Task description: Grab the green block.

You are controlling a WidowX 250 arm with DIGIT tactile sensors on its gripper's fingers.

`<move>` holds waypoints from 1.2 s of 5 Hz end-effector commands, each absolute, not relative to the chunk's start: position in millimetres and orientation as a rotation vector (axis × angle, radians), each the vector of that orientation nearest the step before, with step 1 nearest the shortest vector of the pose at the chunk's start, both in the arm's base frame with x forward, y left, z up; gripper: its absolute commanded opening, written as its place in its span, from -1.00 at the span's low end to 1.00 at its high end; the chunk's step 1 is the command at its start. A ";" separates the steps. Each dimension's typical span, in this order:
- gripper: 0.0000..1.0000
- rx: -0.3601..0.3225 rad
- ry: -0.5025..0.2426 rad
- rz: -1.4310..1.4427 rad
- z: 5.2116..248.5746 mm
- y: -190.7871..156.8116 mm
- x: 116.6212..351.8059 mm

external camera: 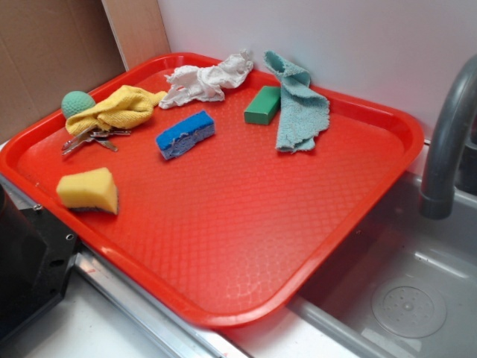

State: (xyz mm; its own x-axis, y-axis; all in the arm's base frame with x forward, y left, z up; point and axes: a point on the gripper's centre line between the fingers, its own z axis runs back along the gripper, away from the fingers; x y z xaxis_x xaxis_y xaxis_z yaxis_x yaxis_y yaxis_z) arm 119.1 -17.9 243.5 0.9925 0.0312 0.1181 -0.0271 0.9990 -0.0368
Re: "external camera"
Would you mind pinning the red plastic tray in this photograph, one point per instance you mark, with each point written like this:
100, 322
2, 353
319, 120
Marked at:
228, 232

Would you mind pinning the grey faucet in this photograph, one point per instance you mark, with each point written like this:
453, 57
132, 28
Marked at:
451, 159

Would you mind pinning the white cloth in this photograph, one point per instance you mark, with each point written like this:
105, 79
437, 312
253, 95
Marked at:
206, 84

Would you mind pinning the cardboard panel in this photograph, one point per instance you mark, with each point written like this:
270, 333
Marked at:
49, 48

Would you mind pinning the teal cloth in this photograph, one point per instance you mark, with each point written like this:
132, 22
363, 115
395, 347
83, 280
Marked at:
304, 112

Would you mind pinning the grey sink basin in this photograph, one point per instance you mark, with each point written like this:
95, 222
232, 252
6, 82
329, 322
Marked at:
399, 285

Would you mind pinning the blue sponge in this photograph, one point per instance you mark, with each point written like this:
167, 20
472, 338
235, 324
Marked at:
183, 136

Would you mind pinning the yellow sponge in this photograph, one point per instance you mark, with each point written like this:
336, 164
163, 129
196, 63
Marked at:
91, 190

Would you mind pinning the green block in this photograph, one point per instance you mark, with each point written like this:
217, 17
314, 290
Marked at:
263, 107

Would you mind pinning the bunch of metal keys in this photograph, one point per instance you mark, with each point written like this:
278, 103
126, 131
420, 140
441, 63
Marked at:
91, 135

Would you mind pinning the green textured ball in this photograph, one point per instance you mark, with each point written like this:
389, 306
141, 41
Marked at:
76, 102

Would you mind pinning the yellow cloth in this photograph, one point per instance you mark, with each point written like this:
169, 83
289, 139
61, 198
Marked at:
126, 108

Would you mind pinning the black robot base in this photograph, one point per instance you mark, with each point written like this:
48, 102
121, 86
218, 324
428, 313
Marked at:
37, 254

